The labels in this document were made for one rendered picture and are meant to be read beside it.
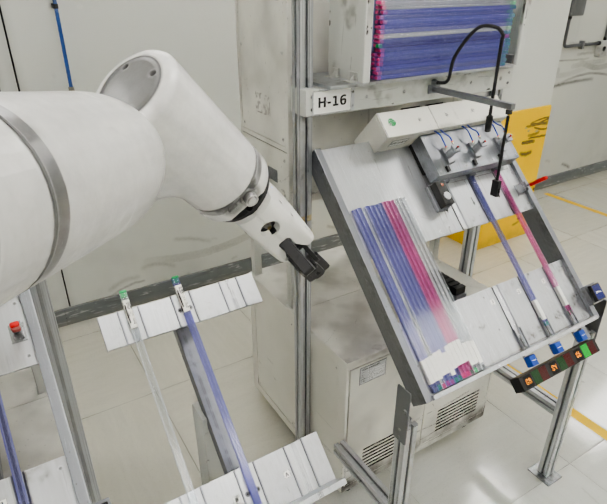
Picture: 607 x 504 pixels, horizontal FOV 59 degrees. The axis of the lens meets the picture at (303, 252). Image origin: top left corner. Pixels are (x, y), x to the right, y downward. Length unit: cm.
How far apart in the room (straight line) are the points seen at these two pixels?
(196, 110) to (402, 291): 104
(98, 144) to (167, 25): 253
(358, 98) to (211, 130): 106
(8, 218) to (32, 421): 140
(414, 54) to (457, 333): 75
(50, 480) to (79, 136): 93
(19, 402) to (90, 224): 142
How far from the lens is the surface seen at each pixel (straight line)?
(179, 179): 48
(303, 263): 57
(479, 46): 174
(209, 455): 127
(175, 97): 43
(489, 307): 159
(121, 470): 226
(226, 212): 52
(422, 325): 142
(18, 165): 23
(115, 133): 30
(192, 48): 285
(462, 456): 229
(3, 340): 120
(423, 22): 157
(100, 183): 27
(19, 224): 22
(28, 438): 156
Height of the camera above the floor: 164
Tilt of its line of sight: 27 degrees down
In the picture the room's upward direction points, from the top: straight up
